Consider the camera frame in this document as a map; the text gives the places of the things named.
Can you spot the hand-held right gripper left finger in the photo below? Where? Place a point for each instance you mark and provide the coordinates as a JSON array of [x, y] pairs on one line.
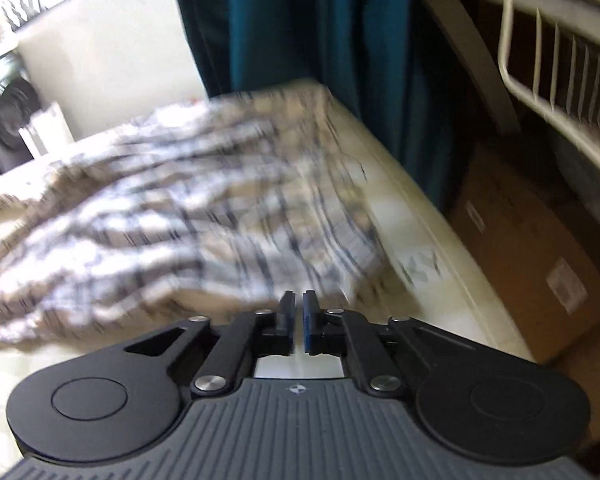
[[286, 317]]

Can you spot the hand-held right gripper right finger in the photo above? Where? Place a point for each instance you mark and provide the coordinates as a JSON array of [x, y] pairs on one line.
[[307, 325]]

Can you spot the plaid pants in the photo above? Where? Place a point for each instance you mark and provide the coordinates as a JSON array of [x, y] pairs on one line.
[[180, 210]]

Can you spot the dark teal curtain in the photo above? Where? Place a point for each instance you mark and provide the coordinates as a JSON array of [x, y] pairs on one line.
[[305, 20]]

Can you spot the white plastic laundry bin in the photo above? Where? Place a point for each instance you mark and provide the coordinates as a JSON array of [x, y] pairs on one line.
[[50, 130]]

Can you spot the grey washing machine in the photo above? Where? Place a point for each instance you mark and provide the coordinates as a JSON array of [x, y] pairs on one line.
[[10, 105]]

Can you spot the grey furniture frame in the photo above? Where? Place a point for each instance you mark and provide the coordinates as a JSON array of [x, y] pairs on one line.
[[465, 35]]

